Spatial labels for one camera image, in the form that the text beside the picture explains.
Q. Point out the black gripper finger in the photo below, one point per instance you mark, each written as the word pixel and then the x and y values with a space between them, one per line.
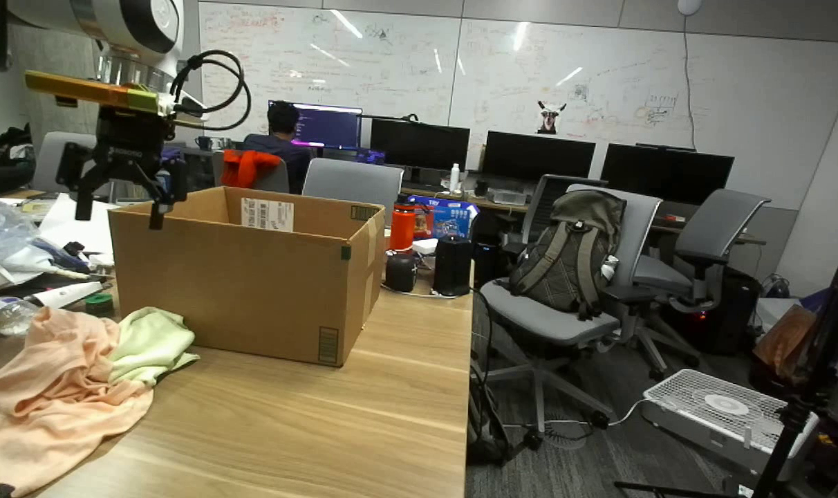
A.
pixel 170 185
pixel 84 197

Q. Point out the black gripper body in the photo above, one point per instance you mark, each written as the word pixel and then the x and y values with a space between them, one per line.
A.
pixel 131 139

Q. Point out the peach shirt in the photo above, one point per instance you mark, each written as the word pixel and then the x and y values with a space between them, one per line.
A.
pixel 48 404

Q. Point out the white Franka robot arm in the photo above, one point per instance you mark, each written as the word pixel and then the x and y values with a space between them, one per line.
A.
pixel 123 19

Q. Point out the brown cardboard box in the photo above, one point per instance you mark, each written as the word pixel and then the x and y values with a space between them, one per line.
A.
pixel 252 277

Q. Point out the light green towel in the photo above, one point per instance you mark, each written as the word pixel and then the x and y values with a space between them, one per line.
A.
pixel 155 341

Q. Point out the blue printed box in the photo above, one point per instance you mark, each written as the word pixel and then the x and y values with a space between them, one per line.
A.
pixel 449 219

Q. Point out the white paper sheet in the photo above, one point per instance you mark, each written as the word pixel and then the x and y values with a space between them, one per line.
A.
pixel 75 237

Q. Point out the yellow-green wrist mounting plate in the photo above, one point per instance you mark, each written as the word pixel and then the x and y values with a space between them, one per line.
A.
pixel 94 92

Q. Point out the white plastic bag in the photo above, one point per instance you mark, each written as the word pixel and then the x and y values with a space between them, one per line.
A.
pixel 3 245

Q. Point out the clear plastic bottle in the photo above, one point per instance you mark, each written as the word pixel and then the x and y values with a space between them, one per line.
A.
pixel 6 317

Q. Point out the lit blue computer monitor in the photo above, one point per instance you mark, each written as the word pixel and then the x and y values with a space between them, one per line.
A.
pixel 329 128

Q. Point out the light grey office chair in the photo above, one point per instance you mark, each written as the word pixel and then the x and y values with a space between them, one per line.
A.
pixel 353 180

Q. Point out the red bottle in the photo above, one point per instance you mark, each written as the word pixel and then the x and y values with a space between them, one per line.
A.
pixel 402 229

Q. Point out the small black cup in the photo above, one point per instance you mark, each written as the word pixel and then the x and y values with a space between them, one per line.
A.
pixel 402 273

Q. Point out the black computer monitor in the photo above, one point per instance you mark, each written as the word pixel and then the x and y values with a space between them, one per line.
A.
pixel 668 169
pixel 538 157
pixel 422 144

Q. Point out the white plastic bottle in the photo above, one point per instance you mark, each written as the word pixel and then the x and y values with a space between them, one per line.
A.
pixel 455 179

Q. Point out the black cylinder speaker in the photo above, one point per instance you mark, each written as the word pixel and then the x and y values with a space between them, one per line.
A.
pixel 451 266

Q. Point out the glass whiteboard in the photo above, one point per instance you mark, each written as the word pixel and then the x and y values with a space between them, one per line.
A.
pixel 528 74

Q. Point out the small animal figurine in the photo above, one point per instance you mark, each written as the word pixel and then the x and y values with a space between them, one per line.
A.
pixel 552 118

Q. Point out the grey mesh office chair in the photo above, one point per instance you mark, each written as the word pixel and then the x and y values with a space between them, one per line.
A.
pixel 546 324

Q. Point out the grey-green backpack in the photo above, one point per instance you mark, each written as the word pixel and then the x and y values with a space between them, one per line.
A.
pixel 566 258

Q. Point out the clear plastic storage bin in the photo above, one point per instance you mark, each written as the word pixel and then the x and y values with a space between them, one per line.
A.
pixel 722 410

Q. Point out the brown bag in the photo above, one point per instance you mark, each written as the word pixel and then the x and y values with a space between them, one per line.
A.
pixel 787 341

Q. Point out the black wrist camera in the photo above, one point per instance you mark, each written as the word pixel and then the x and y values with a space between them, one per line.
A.
pixel 73 164

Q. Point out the black camera tripod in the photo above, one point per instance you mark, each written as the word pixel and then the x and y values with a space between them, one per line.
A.
pixel 779 453

